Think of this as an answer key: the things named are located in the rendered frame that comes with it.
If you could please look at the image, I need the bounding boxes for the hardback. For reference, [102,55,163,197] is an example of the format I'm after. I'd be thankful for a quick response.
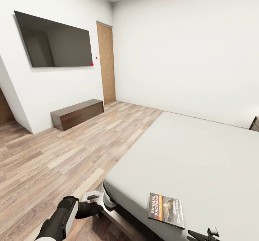
[148,193,185,230]

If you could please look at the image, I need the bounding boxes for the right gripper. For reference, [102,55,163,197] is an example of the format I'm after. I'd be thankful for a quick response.
[187,230,217,241]

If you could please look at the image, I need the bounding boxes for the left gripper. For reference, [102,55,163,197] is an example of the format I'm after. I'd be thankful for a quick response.
[76,202,104,219]

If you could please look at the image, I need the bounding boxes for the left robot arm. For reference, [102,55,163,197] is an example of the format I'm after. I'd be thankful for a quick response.
[35,190,104,241]

